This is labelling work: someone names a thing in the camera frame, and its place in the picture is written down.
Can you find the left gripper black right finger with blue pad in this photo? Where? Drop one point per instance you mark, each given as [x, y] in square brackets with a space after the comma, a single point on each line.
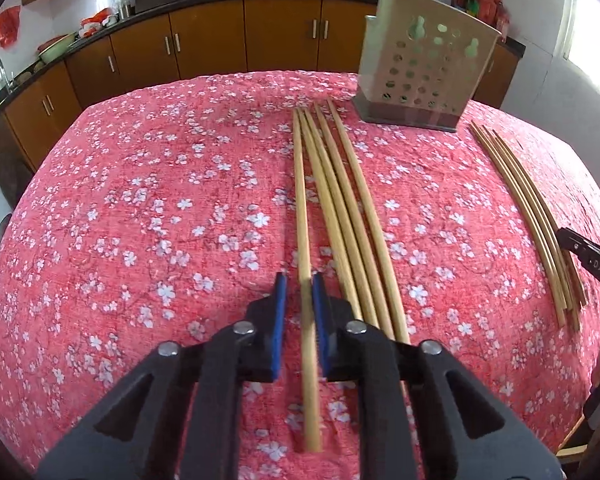
[422, 413]

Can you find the brown lower kitchen cabinets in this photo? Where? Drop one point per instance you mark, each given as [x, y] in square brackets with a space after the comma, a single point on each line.
[27, 136]

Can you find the green basin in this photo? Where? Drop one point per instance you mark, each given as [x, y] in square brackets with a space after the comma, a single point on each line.
[55, 47]

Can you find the red bag hanging on wall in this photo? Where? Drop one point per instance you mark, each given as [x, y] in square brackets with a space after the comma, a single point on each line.
[9, 26]

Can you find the perforated metal utensil holder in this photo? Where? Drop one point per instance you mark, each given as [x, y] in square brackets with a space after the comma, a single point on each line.
[421, 63]

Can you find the bright window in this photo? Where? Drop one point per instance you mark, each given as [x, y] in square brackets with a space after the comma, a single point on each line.
[581, 43]

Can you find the pink floral tablecloth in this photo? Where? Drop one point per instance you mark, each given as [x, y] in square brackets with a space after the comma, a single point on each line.
[160, 214]

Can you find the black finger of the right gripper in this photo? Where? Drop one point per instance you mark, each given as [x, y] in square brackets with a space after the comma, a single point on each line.
[587, 251]

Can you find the black kitchen countertop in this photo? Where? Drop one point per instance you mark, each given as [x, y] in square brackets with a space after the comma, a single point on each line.
[190, 38]

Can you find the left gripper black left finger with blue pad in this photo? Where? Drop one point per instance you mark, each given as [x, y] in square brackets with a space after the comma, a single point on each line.
[175, 415]

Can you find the red plastic bag on counter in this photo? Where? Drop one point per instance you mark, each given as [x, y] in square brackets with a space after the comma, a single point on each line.
[491, 12]

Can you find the red white bag on counter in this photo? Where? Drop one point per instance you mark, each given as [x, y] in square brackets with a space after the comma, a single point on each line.
[89, 26]

